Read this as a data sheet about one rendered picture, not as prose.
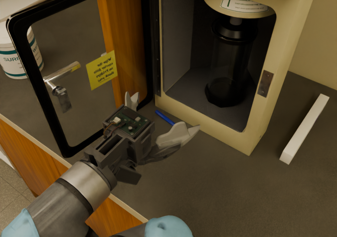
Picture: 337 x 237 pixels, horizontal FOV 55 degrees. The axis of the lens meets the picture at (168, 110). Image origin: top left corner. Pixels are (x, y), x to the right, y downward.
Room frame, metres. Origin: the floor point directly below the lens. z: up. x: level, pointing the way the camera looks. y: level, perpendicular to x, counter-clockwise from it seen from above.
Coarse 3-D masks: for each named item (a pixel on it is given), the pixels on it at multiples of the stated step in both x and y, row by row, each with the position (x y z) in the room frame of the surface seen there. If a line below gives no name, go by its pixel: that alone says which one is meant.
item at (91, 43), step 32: (96, 0) 0.57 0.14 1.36; (128, 0) 0.62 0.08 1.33; (32, 32) 0.47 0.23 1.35; (64, 32) 0.51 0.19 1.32; (96, 32) 0.56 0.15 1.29; (128, 32) 0.62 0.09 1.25; (64, 64) 0.50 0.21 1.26; (96, 64) 0.55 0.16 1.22; (128, 64) 0.61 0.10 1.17; (96, 96) 0.54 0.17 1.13; (64, 128) 0.47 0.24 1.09; (96, 128) 0.52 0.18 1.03
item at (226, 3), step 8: (208, 0) 0.63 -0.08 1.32; (216, 0) 0.61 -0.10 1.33; (224, 0) 0.60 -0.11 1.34; (232, 0) 0.59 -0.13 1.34; (240, 0) 0.59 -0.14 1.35; (248, 0) 0.58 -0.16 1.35; (216, 8) 0.60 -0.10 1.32; (224, 8) 0.59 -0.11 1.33; (232, 8) 0.58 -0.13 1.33; (240, 8) 0.58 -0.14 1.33; (248, 8) 0.58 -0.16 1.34; (256, 8) 0.58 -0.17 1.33; (264, 8) 0.58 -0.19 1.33; (232, 16) 0.58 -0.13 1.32; (240, 16) 0.57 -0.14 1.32; (248, 16) 0.57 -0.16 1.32; (256, 16) 0.57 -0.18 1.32; (264, 16) 0.58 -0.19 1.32
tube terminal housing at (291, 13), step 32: (160, 0) 0.67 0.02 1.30; (256, 0) 0.54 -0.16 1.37; (288, 0) 0.51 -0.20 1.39; (160, 32) 0.67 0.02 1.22; (288, 32) 0.50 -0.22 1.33; (160, 64) 0.67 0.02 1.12; (288, 64) 0.57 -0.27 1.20; (256, 96) 0.51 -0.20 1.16; (224, 128) 0.55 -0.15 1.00; (256, 128) 0.50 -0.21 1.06
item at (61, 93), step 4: (60, 88) 0.48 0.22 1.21; (64, 88) 0.48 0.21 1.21; (56, 92) 0.47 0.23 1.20; (60, 92) 0.47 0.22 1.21; (64, 92) 0.47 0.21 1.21; (60, 96) 0.46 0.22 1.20; (64, 96) 0.47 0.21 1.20; (68, 96) 0.48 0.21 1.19; (60, 100) 0.46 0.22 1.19; (64, 100) 0.47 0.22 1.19; (68, 100) 0.47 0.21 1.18; (60, 104) 0.46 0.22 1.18; (64, 104) 0.47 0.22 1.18; (68, 104) 0.47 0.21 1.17; (64, 108) 0.46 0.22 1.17; (68, 108) 0.47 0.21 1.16; (64, 112) 0.46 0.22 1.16
